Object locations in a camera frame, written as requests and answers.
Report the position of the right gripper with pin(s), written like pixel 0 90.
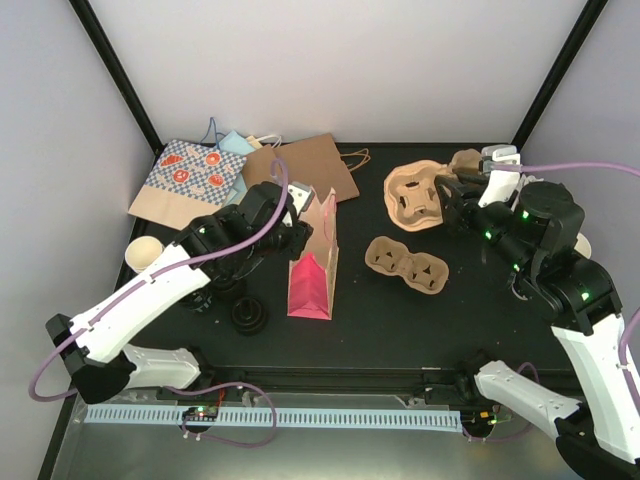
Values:
pixel 456 214

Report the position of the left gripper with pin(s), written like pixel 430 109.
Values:
pixel 294 249

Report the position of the pulp cup carrier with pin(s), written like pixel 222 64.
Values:
pixel 410 195
pixel 420 271
pixel 466 162

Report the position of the pink cakes paper bag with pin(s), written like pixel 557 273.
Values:
pixel 312 278

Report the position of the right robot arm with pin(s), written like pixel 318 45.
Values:
pixel 534 229

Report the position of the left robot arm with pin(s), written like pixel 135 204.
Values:
pixel 207 260

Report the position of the brown kraft paper bag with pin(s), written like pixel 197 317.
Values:
pixel 314 161

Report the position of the middle black lid stack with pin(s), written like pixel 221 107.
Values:
pixel 229 290

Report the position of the black lid stack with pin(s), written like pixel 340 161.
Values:
pixel 229 290
pixel 248 316

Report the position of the front black lid stack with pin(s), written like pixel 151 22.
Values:
pixel 248 316

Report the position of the cream paper bag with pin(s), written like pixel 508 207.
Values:
pixel 272 140

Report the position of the light blue paper bag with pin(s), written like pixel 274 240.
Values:
pixel 233 143

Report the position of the blue checkered paper bag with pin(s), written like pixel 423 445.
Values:
pixel 188 181

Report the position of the right paper cup stack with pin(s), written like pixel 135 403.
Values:
pixel 583 246

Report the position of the paper cup stack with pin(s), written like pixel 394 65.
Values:
pixel 142 252
pixel 583 246

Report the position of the left paper cup stack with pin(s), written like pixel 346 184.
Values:
pixel 142 252

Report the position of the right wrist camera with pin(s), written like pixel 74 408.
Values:
pixel 498 154

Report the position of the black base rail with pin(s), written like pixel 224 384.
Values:
pixel 447 384

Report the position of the right black frame post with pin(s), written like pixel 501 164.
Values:
pixel 572 45

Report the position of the black frame post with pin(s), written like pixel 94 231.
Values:
pixel 101 43
pixel 572 45

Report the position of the light blue cable duct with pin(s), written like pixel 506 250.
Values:
pixel 263 417

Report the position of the left black frame post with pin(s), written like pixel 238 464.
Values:
pixel 101 43

